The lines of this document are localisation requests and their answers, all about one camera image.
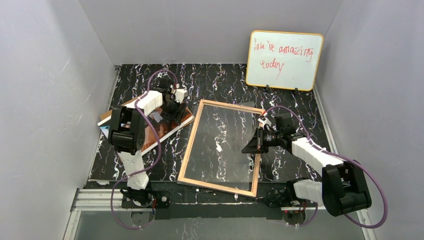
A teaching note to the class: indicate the brown cardboard backing board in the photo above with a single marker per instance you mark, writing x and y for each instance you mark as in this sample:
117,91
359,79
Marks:
162,125

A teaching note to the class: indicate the printed photo with white border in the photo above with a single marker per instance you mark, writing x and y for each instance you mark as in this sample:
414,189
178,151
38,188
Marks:
150,141

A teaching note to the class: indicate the yellow rimmed whiteboard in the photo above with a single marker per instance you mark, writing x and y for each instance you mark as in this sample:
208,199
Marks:
283,60

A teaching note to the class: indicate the white wooden picture frame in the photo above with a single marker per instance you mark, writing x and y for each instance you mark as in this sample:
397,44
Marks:
220,147

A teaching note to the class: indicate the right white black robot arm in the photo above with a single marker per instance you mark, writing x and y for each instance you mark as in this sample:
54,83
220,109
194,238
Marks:
343,188

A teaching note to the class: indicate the black marble pattern mat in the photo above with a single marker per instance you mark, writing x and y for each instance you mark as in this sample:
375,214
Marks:
217,82

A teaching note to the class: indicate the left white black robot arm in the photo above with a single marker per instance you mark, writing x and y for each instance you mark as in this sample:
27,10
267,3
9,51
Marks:
127,132

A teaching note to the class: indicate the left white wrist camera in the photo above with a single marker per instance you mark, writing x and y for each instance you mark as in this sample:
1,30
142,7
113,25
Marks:
180,94

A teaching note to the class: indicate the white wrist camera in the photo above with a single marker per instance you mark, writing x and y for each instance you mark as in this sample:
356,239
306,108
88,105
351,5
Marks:
180,94
264,122

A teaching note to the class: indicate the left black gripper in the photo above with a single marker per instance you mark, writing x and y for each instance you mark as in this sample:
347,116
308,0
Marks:
175,108

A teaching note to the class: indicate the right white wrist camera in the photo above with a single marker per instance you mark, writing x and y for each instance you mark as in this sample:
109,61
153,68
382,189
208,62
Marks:
264,122

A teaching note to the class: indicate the aluminium rail base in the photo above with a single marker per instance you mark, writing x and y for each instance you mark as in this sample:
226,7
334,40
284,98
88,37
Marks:
201,214

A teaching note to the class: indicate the clear plastic sheet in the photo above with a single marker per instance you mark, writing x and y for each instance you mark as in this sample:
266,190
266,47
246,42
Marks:
220,145

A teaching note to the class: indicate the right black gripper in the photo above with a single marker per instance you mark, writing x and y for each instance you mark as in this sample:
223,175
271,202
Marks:
259,139

